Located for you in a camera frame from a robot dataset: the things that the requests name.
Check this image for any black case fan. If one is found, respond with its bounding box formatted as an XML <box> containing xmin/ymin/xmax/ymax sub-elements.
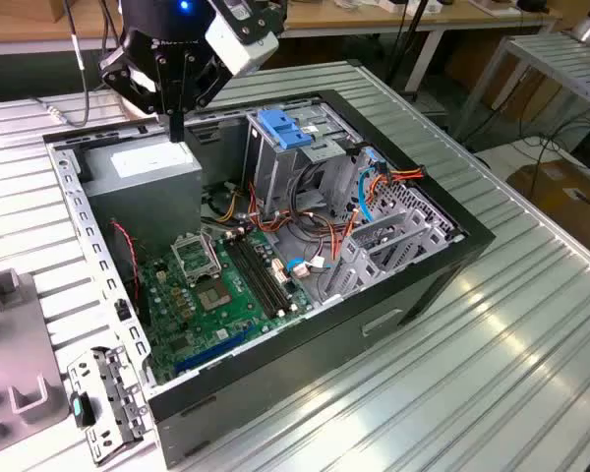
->
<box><xmin>108</xmin><ymin>223</ymin><xmax>151</xmax><ymax>328</ymax></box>

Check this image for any grey metal disk bay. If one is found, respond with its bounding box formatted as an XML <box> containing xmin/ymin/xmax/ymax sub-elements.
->
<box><xmin>319</xmin><ymin>145</ymin><xmax>468</xmax><ymax>307</ymax></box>

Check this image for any short blue data wire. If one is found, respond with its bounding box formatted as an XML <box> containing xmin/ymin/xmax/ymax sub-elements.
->
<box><xmin>283</xmin><ymin>256</ymin><xmax>333</xmax><ymax>272</ymax></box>

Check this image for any grey parts rack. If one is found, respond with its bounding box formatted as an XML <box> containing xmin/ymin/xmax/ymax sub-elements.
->
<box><xmin>0</xmin><ymin>267</ymin><xmax>73</xmax><ymax>456</ymax></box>

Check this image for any grey optical drive cage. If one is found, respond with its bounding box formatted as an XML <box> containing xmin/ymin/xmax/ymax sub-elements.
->
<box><xmin>243</xmin><ymin>100</ymin><xmax>364</xmax><ymax>220</ymax></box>

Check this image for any grey power supply unit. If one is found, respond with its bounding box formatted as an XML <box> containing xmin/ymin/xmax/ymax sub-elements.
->
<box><xmin>81</xmin><ymin>135</ymin><xmax>204</xmax><ymax>257</ymax></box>

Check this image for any thin red fan wire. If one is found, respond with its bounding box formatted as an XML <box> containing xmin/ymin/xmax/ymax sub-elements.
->
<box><xmin>109</xmin><ymin>219</ymin><xmax>143</xmax><ymax>302</ymax></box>

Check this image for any orange yellow power wire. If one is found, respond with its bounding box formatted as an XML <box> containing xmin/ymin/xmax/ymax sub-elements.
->
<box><xmin>372</xmin><ymin>164</ymin><xmax>427</xmax><ymax>187</ymax></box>

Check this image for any blue expansion slot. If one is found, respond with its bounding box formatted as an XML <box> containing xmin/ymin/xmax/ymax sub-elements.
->
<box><xmin>174</xmin><ymin>322</ymin><xmax>257</xmax><ymax>375</ymax></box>

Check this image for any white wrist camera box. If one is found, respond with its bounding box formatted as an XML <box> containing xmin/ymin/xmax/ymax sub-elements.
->
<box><xmin>205</xmin><ymin>0</ymin><xmax>280</xmax><ymax>79</ymax></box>

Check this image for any thin robot cable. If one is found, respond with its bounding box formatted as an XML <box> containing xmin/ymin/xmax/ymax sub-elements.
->
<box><xmin>29</xmin><ymin>0</ymin><xmax>90</xmax><ymax>129</ymax></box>

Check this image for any blue plastic drive latch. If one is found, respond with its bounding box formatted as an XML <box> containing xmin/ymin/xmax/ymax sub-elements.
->
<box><xmin>277</xmin><ymin>128</ymin><xmax>317</xmax><ymax>152</ymax></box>
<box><xmin>258</xmin><ymin>108</ymin><xmax>297</xmax><ymax>135</ymax></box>

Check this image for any CPU socket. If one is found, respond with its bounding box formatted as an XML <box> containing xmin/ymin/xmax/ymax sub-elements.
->
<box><xmin>196</xmin><ymin>279</ymin><xmax>233</xmax><ymax>314</ymax></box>

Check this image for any green motherboard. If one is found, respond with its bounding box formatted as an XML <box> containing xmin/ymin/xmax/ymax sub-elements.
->
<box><xmin>137</xmin><ymin>226</ymin><xmax>317</xmax><ymax>387</ymax></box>

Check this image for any black open PC case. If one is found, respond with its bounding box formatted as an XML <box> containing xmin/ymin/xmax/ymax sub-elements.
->
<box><xmin>42</xmin><ymin>88</ymin><xmax>497</xmax><ymax>471</ymax></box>

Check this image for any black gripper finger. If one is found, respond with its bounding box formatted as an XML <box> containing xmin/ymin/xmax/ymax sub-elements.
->
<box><xmin>175</xmin><ymin>53</ymin><xmax>235</xmax><ymax>144</ymax></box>
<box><xmin>98</xmin><ymin>46</ymin><xmax>177</xmax><ymax>144</ymax></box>

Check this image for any long wooden desk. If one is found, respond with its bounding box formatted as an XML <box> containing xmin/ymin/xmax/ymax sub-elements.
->
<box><xmin>0</xmin><ymin>0</ymin><xmax>564</xmax><ymax>94</ymax></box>

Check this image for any black cable bundle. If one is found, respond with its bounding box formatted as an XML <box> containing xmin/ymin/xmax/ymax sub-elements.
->
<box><xmin>292</xmin><ymin>161</ymin><xmax>328</xmax><ymax>232</ymax></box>

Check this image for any metal slat side table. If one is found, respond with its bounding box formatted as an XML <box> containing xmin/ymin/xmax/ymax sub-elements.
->
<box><xmin>464</xmin><ymin>31</ymin><xmax>590</xmax><ymax>144</ymax></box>

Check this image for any brown cardboard box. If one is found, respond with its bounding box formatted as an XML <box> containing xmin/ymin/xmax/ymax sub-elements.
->
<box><xmin>505</xmin><ymin>157</ymin><xmax>590</xmax><ymax>247</ymax></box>

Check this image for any orange wire bundle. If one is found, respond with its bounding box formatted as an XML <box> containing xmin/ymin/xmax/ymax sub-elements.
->
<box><xmin>245</xmin><ymin>179</ymin><xmax>363</xmax><ymax>265</ymax></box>

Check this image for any metal socket cover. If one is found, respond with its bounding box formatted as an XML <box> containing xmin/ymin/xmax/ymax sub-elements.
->
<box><xmin>170</xmin><ymin>233</ymin><xmax>222</xmax><ymax>286</ymax></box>

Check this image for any long blue data wire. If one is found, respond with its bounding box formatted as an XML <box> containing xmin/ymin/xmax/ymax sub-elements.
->
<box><xmin>357</xmin><ymin>146</ymin><xmax>384</xmax><ymax>228</ymax></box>

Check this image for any metal expansion bracket cover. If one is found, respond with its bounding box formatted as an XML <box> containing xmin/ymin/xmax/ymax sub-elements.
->
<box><xmin>66</xmin><ymin>343</ymin><xmax>151</xmax><ymax>467</ymax></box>

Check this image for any small brown box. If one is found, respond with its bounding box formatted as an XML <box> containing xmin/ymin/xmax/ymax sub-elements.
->
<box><xmin>43</xmin><ymin>0</ymin><xmax>78</xmax><ymax>24</ymax></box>

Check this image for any black latch with blue tab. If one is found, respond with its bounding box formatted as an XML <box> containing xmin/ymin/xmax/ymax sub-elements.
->
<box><xmin>70</xmin><ymin>390</ymin><xmax>98</xmax><ymax>429</ymax></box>

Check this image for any black RAM slot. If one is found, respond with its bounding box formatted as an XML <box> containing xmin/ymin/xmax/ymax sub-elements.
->
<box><xmin>245</xmin><ymin>232</ymin><xmax>292</xmax><ymax>312</ymax></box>
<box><xmin>238</xmin><ymin>234</ymin><xmax>285</xmax><ymax>315</ymax></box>
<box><xmin>224</xmin><ymin>238</ymin><xmax>272</xmax><ymax>320</ymax></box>
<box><xmin>231</xmin><ymin>236</ymin><xmax>278</xmax><ymax>318</ymax></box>

